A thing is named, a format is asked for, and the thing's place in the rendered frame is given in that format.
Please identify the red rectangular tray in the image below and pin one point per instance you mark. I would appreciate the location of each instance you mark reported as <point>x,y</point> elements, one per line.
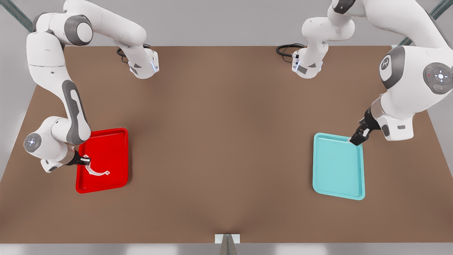
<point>109,148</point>

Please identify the white drainage pipe clamp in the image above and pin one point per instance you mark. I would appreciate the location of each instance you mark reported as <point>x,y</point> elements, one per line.
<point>95,173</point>

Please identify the teal rectangular tray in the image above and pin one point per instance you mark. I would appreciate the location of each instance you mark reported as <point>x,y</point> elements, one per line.
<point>338,170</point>

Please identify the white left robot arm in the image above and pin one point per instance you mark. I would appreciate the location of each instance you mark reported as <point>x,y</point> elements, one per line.
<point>407,81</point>

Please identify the silver frame post with foot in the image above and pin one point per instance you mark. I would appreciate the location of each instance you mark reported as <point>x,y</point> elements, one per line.
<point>228,246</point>

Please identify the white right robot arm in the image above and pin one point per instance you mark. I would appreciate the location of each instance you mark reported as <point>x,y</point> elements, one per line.
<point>46,60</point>

